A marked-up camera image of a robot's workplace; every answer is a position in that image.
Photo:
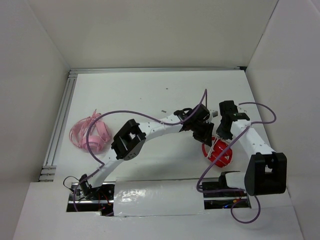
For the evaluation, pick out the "pink headphones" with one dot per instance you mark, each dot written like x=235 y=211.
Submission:
x=97 y=138

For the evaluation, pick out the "aluminium frame rail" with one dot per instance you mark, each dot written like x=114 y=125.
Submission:
x=156 y=92

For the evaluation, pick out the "white taped cover plate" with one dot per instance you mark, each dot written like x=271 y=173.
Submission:
x=157 y=198

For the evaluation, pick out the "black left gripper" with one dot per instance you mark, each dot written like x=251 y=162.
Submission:
x=205 y=136

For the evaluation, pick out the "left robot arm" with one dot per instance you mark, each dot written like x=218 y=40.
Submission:
x=126 y=144

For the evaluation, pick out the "red headphones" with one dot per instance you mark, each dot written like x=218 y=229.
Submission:
x=218 y=146

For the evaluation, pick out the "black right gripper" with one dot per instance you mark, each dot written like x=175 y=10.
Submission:
x=222 y=133

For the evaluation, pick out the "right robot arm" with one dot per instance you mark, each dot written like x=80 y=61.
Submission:
x=266 y=172

